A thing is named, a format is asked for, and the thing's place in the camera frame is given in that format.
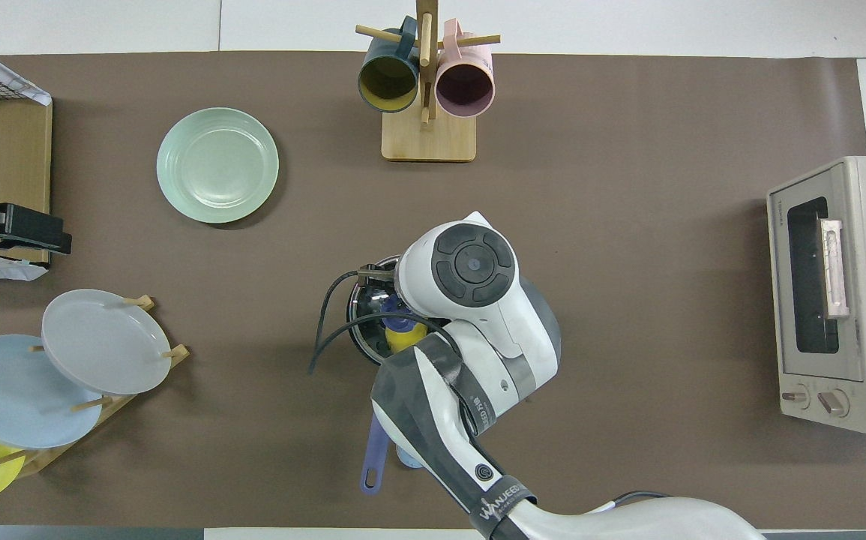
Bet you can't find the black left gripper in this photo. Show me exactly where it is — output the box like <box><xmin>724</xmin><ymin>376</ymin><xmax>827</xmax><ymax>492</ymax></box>
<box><xmin>0</xmin><ymin>199</ymin><xmax>73</xmax><ymax>260</ymax></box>

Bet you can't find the wooden wire basket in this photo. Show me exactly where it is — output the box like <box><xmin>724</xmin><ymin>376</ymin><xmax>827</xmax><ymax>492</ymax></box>
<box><xmin>0</xmin><ymin>56</ymin><xmax>53</xmax><ymax>267</ymax></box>

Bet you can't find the dark teal mug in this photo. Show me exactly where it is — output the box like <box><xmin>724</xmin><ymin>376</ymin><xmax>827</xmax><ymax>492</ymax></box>
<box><xmin>358</xmin><ymin>16</ymin><xmax>421</xmax><ymax>114</ymax></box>

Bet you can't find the glass lid with blue knob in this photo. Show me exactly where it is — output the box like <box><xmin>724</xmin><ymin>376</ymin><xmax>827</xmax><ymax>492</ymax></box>
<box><xmin>350</xmin><ymin>257</ymin><xmax>433</xmax><ymax>368</ymax></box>

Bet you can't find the grey plate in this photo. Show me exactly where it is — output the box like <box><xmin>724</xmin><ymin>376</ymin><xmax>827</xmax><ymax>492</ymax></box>
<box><xmin>41</xmin><ymin>289</ymin><xmax>172</xmax><ymax>396</ymax></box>

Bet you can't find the light blue plate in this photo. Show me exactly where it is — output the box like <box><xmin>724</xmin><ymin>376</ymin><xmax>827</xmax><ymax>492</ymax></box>
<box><xmin>0</xmin><ymin>334</ymin><xmax>103</xmax><ymax>451</ymax></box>

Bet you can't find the wooden mug tree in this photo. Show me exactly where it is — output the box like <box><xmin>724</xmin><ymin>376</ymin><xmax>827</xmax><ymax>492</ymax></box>
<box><xmin>355</xmin><ymin>0</ymin><xmax>502</xmax><ymax>163</ymax></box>

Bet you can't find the pink mug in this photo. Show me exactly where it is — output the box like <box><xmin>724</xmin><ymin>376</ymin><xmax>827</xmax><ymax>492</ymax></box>
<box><xmin>435</xmin><ymin>19</ymin><xmax>496</xmax><ymax>119</ymax></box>

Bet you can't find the light green plate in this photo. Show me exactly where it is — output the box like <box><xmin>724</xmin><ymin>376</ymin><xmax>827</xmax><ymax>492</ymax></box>
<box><xmin>156</xmin><ymin>107</ymin><xmax>280</xmax><ymax>225</ymax></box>

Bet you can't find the yellow potato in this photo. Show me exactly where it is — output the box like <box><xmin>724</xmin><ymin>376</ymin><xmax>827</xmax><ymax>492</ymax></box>
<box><xmin>386</xmin><ymin>321</ymin><xmax>430</xmax><ymax>355</ymax></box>

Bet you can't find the brown table mat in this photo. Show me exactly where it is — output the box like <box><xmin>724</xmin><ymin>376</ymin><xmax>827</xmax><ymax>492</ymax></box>
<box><xmin>0</xmin><ymin>51</ymin><xmax>866</xmax><ymax>530</ymax></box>

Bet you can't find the black wire basket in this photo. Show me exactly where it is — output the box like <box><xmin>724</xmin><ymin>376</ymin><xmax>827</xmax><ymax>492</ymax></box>
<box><xmin>0</xmin><ymin>62</ymin><xmax>51</xmax><ymax>104</ymax></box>

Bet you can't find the black saucepan with purple handle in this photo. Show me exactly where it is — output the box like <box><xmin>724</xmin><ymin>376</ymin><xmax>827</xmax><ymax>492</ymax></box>
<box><xmin>346</xmin><ymin>255</ymin><xmax>433</xmax><ymax>496</ymax></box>

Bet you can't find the wooden plate rack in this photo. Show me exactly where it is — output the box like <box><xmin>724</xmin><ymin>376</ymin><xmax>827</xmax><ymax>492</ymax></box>
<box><xmin>0</xmin><ymin>295</ymin><xmax>190</xmax><ymax>479</ymax></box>

